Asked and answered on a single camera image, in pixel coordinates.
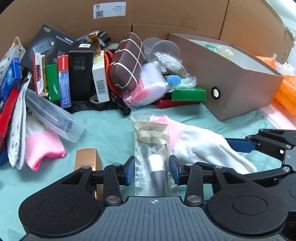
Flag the pink white zip bag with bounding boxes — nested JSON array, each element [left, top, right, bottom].
[[123, 63, 172, 108]]

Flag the brown open cardboard box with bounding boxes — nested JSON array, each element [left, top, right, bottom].
[[169, 33, 283, 121]]

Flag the white barcode box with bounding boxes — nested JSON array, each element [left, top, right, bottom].
[[92, 50, 109, 102]]

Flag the green thin box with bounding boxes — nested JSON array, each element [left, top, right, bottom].
[[46, 64, 60, 101]]

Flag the red white snack box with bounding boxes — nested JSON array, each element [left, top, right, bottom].
[[33, 53, 48, 97]]

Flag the tall black box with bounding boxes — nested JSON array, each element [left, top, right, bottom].
[[69, 43, 96, 102]]

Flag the large cardboard box wall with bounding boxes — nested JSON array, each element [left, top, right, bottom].
[[1, 1, 293, 63]]

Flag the green small box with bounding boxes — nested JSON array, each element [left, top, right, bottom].
[[171, 87, 207, 102]]

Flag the clear plastic tube case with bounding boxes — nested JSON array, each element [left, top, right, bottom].
[[25, 89, 85, 143]]

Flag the pink cuff glove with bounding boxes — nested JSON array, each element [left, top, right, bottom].
[[25, 114, 66, 171]]

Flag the white cotton glove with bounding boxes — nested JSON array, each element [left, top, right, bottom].
[[150, 115, 257, 174]]

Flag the white shipping label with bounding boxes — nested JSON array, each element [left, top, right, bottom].
[[93, 1, 126, 19]]

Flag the round white patterned pouch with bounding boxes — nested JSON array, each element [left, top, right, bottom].
[[7, 71, 32, 170]]

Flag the red and white carton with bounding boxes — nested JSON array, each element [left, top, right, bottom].
[[0, 87, 20, 146]]

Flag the black charger box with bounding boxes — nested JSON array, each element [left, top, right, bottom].
[[21, 24, 77, 70]]

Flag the makeup brush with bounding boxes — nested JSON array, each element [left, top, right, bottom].
[[130, 113, 177, 196]]

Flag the blue cap bottle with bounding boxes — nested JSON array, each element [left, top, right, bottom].
[[165, 75, 182, 86]]

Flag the blue medicine box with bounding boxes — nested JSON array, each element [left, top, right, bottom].
[[1, 58, 22, 103]]

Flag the gold small box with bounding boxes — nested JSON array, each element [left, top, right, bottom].
[[74, 147, 105, 201]]

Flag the red blue toothpaste box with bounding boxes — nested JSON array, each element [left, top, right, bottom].
[[58, 55, 71, 108]]

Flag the clear plastic cup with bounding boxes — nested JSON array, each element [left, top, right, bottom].
[[142, 38, 181, 63]]

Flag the brown glasses case white stripes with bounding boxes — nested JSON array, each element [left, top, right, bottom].
[[109, 32, 144, 91]]

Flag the black marker pen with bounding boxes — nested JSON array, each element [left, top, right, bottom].
[[109, 91, 132, 116]]

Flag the orange plastic bag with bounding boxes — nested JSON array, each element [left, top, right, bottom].
[[257, 56, 296, 116]]

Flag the white patterned fabric pouch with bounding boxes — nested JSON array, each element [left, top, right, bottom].
[[1, 37, 26, 79]]

